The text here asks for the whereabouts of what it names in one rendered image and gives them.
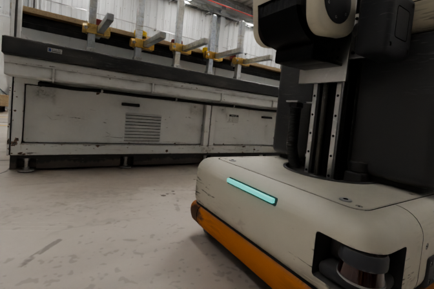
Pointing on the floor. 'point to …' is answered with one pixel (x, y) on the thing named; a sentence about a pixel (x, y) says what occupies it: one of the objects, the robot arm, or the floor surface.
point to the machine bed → (126, 114)
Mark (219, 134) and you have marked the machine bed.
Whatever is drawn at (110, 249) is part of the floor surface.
